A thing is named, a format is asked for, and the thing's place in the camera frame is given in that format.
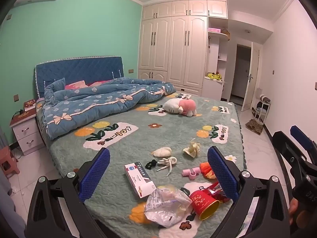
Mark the blue pillow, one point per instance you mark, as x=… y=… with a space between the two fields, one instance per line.
x=54 y=86

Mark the straw bag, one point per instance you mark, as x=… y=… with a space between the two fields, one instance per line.
x=226 y=35

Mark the white door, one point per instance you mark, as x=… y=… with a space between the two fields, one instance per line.
x=250 y=79

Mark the light blue cloth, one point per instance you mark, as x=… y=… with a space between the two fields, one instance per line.
x=10 y=210

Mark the white and pink plush toy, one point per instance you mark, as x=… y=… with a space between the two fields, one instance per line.
x=178 y=105

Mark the white medicine box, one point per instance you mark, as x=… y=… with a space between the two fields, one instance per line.
x=138 y=181

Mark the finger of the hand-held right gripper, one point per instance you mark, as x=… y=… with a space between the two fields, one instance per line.
x=284 y=142
x=301 y=136

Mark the grey rolled towel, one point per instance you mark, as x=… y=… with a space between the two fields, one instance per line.
x=265 y=98

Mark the person's right hand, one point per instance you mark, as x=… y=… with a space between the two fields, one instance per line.
x=294 y=209

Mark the white shoe rack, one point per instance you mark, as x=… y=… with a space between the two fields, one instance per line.
x=262 y=110

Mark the blue quilted headboard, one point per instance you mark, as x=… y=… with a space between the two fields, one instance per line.
x=79 y=69

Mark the yellow bag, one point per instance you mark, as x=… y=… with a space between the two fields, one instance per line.
x=214 y=76

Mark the red box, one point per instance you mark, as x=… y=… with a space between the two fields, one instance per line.
x=29 y=105

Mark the gold crumpled wrapper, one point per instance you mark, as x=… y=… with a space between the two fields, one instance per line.
x=192 y=150

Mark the cream wardrobe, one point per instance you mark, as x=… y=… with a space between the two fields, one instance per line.
x=178 y=49

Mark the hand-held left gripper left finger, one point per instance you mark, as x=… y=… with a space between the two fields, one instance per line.
x=95 y=173

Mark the pink flat box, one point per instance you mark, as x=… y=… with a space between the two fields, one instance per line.
x=214 y=30

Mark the red snack bag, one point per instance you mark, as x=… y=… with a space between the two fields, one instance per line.
x=215 y=192

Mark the white shoelace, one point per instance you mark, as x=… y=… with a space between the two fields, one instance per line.
x=166 y=162

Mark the green flower print blanket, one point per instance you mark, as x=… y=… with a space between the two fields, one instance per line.
x=148 y=138

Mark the white nightstand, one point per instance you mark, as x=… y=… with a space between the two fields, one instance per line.
x=27 y=133

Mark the blue flower print quilt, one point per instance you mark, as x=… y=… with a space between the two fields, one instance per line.
x=99 y=101

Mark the pink plastic hair roller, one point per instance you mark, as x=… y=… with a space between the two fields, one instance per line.
x=190 y=171

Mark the pink pillow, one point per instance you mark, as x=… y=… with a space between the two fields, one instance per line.
x=74 y=85

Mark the red orange snack wrapper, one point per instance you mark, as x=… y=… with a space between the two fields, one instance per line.
x=206 y=169

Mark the pink plastic stool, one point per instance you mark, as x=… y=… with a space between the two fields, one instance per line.
x=7 y=160

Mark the brown patterned mat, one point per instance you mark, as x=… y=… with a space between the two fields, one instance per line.
x=254 y=127

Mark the red paper cup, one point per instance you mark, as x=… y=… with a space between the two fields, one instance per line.
x=203 y=203

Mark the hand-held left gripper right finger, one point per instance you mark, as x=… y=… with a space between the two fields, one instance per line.
x=221 y=171

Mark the clear plastic bag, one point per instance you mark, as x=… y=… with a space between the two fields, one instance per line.
x=163 y=207

